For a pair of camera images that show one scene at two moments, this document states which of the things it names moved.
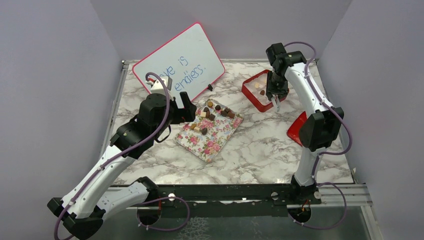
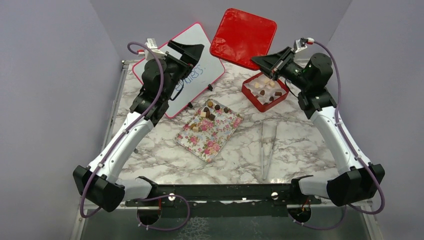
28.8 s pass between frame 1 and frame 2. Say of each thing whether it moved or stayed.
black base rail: stayed
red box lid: moved
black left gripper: moved
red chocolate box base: stayed
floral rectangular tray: stayed
